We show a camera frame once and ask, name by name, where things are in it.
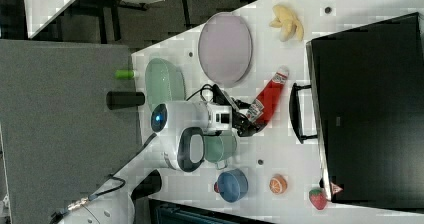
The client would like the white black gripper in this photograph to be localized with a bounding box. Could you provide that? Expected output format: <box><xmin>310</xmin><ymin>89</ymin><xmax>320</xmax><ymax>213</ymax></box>
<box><xmin>208</xmin><ymin>100</ymin><xmax>264</xmax><ymax>137</ymax></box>

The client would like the red ketchup bottle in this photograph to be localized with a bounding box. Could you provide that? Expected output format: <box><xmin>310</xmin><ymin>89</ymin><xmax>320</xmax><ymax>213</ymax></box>
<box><xmin>246</xmin><ymin>66</ymin><xmax>289</xmax><ymax>129</ymax></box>

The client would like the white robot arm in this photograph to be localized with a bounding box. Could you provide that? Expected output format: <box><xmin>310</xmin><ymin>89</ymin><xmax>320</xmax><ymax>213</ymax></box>
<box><xmin>49</xmin><ymin>101</ymin><xmax>259</xmax><ymax>224</ymax></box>

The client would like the toy strawberry near oven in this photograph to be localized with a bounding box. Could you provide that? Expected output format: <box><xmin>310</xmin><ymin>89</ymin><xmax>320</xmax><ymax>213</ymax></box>
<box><xmin>309</xmin><ymin>188</ymin><xmax>327</xmax><ymax>210</ymax></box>

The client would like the black silver toaster oven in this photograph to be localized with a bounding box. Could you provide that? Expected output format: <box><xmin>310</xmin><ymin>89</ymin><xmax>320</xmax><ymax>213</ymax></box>
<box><xmin>305</xmin><ymin>13</ymin><xmax>424</xmax><ymax>213</ymax></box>

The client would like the green mug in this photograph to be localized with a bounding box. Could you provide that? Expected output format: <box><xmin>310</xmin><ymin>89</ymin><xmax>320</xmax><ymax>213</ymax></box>
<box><xmin>204</xmin><ymin>131</ymin><xmax>237</xmax><ymax>170</ymax></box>

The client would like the blue mug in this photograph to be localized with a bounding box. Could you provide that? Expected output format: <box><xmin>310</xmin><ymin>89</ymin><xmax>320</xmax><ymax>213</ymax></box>
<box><xmin>216</xmin><ymin>169</ymin><xmax>249</xmax><ymax>203</ymax></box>

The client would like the lilac round plate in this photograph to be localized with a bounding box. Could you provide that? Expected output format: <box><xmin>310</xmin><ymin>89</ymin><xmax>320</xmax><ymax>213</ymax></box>
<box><xmin>198</xmin><ymin>12</ymin><xmax>253</xmax><ymax>87</ymax></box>

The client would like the toy orange half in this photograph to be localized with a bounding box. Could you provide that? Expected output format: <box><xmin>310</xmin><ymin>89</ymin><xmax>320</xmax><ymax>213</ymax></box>
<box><xmin>269</xmin><ymin>174</ymin><xmax>287</xmax><ymax>194</ymax></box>

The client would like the toy strawberry by blue mug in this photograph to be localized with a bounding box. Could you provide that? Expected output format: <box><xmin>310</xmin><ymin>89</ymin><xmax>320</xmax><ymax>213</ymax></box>
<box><xmin>213</xmin><ymin>182</ymin><xmax>219</xmax><ymax>193</ymax></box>

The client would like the green perforated colander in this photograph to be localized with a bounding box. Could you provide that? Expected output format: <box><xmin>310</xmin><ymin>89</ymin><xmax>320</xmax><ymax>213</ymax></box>
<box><xmin>145</xmin><ymin>58</ymin><xmax>186</xmax><ymax>111</ymax></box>

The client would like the peeled toy banana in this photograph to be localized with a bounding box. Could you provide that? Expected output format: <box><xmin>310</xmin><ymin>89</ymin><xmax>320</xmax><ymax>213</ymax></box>
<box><xmin>269</xmin><ymin>5</ymin><xmax>304</xmax><ymax>42</ymax></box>

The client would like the green cylinder object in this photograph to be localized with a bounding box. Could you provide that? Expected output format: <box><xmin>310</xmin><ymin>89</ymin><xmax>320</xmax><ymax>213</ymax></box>
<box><xmin>115</xmin><ymin>70</ymin><xmax>139</xmax><ymax>80</ymax></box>

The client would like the grey side table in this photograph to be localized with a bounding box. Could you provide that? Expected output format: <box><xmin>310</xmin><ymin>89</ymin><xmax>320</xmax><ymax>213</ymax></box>
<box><xmin>0</xmin><ymin>40</ymin><xmax>141</xmax><ymax>224</ymax></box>

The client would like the black cylinder post upper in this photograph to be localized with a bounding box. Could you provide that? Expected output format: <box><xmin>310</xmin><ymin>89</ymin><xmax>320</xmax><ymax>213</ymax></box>
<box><xmin>106</xmin><ymin>91</ymin><xmax>145</xmax><ymax>110</ymax></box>

